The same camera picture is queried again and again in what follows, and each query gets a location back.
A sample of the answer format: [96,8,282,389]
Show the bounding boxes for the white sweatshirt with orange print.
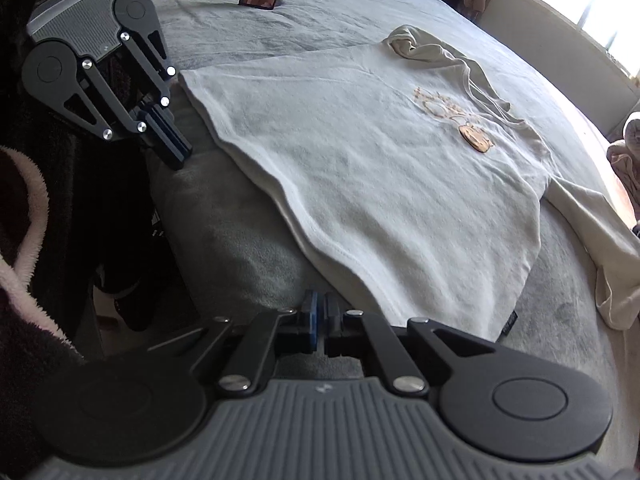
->
[177,25,640,343]

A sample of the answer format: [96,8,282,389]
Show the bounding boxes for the bed with grey blanket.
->
[112,0,640,466]

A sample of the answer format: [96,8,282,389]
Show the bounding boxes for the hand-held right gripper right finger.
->
[320,292,511,396]

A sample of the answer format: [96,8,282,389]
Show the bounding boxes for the folded beige pink duvet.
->
[606,110,640,231]

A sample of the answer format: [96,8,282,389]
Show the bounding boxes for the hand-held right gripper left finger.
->
[145,289,321,396]

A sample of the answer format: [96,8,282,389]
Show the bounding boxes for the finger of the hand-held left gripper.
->
[117,25,193,161]
[47,57,187,170]

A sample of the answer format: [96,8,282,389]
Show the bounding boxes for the person's black pants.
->
[50,110,176,333]

